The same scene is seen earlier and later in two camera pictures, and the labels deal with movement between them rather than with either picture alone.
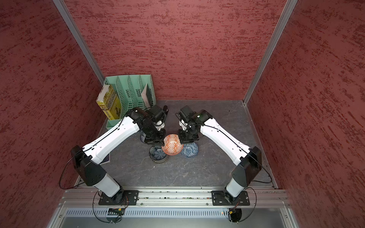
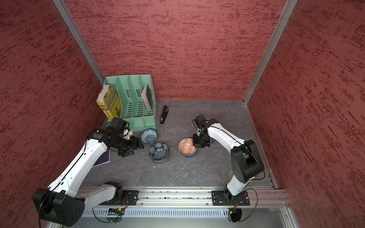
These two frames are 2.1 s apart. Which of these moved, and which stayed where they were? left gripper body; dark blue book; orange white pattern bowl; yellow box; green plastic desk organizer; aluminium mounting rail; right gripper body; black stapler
Moved: right gripper body; left gripper body; orange white pattern bowl
Stayed: yellow box; black stapler; dark blue book; aluminium mounting rail; green plastic desk organizer
